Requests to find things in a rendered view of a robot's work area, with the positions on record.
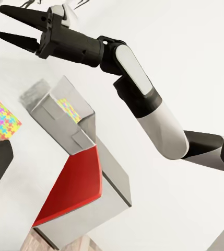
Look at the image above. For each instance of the toy box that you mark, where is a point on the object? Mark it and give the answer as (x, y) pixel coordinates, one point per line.
(71, 136)

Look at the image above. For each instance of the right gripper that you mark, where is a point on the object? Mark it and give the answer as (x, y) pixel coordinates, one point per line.
(55, 40)

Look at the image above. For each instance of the swivel chair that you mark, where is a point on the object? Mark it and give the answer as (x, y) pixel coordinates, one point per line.
(79, 184)

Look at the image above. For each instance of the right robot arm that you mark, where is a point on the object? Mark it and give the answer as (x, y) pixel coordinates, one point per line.
(133, 86)

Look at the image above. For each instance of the desk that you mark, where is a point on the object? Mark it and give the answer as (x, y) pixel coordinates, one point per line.
(37, 163)

